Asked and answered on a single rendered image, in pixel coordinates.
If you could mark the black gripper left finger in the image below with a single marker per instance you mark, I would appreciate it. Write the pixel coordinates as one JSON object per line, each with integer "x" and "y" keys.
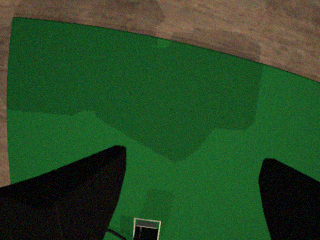
{"x": 75, "y": 202}

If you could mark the green circuit board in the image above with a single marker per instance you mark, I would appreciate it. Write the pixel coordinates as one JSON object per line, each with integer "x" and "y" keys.
{"x": 197, "y": 124}

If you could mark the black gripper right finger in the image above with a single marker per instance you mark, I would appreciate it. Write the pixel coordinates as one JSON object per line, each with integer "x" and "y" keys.
{"x": 291, "y": 202}

